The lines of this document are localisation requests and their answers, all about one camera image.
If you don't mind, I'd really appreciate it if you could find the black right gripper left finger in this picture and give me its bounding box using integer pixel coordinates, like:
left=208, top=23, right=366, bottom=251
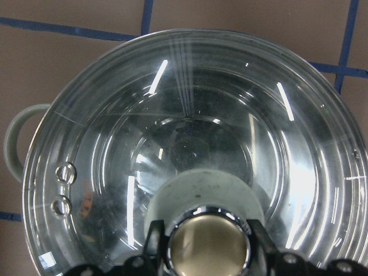
left=143, top=220, right=166, bottom=275

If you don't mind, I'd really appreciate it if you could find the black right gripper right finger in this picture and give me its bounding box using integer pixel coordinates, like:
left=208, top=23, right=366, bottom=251
left=247, top=219, right=279, bottom=275

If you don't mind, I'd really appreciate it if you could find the glass pot lid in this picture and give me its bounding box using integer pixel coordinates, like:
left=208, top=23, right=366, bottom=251
left=22, top=28, right=368, bottom=276

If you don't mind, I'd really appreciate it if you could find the pale green cooking pot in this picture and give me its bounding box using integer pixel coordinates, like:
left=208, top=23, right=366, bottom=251
left=3, top=28, right=368, bottom=276

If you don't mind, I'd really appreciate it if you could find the brown paper table mat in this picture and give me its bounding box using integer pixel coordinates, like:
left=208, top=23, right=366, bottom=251
left=0, top=0, right=368, bottom=276

